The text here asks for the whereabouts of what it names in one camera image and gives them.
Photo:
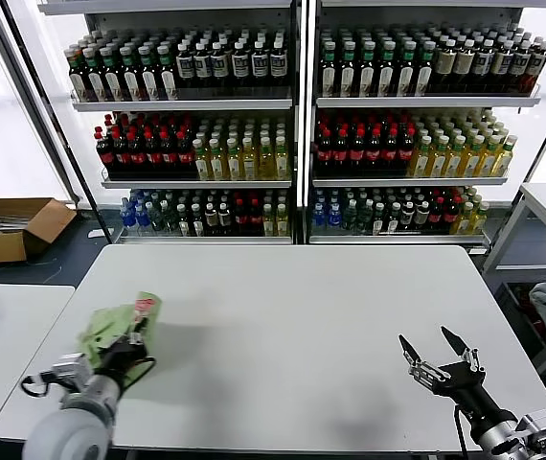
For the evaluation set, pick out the blue sports drink bottle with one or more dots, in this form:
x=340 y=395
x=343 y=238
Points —
x=143 y=218
x=334 y=216
x=128 y=218
x=319 y=216

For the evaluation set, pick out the yellow juice bottle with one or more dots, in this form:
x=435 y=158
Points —
x=282 y=221
x=455 y=162
x=218 y=165
x=421 y=162
x=472 y=162
x=266 y=164
x=268 y=221
x=489 y=162
x=282 y=163
x=250 y=165
x=234 y=165
x=505 y=160
x=479 y=219
x=201 y=165
x=439 y=162
x=464 y=219

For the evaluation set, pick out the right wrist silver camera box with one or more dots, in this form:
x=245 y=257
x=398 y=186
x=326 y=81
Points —
x=539 y=424

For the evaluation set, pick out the white metal shelf rack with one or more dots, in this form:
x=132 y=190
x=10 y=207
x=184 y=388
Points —
x=182 y=104
x=426 y=102

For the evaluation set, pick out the dark red drink bottle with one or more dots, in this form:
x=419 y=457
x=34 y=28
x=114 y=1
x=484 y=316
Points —
x=538 y=67

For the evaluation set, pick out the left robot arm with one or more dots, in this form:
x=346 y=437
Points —
x=72 y=431

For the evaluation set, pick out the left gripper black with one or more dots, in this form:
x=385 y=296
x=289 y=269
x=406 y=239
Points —
x=120 y=359

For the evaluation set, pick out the dark green water bottle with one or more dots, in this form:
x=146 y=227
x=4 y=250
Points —
x=171 y=219
x=349 y=218
x=158 y=219

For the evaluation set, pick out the white paper scrap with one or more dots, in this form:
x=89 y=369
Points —
x=96 y=234

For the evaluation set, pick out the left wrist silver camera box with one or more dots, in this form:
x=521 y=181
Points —
x=69 y=366

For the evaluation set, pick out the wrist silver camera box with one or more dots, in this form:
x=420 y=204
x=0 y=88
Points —
x=69 y=366
x=539 y=424

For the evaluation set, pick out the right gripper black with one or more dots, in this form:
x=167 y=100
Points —
x=464 y=388

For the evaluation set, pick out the red garment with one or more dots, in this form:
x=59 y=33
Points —
x=539 y=328

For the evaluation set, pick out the metal rods bundle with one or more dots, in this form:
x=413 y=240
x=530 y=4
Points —
x=9 y=223

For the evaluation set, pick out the green-cap dark tea bottle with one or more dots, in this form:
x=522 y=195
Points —
x=96 y=84
x=425 y=76
x=368 y=76
x=387 y=76
x=329 y=76
x=168 y=84
x=114 y=84
x=150 y=84
x=406 y=76
x=78 y=84
x=132 y=84
x=348 y=76

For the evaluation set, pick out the red-cap cola bottle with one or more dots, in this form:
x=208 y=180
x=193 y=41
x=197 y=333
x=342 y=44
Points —
x=407 y=153
x=255 y=215
x=376 y=153
x=450 y=214
x=359 y=153
x=153 y=155
x=186 y=155
x=437 y=214
x=341 y=153
x=137 y=155
x=105 y=155
x=121 y=155
x=393 y=153
x=240 y=215
x=324 y=153
x=169 y=155

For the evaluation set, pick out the green t-shirt with red print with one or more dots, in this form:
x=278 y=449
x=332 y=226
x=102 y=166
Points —
x=110 y=326

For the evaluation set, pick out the beige-label dark drink bottle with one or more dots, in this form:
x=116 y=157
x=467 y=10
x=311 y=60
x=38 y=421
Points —
x=446 y=64
x=407 y=214
x=465 y=64
x=211 y=216
x=422 y=214
x=225 y=216

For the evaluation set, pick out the white-label dark drink bottle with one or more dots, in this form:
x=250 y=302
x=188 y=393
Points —
x=393 y=221
x=379 y=221
x=503 y=64
x=186 y=67
x=197 y=221
x=184 y=221
x=278 y=65
x=219 y=67
x=241 y=67
x=484 y=64
x=202 y=67
x=520 y=66
x=260 y=66

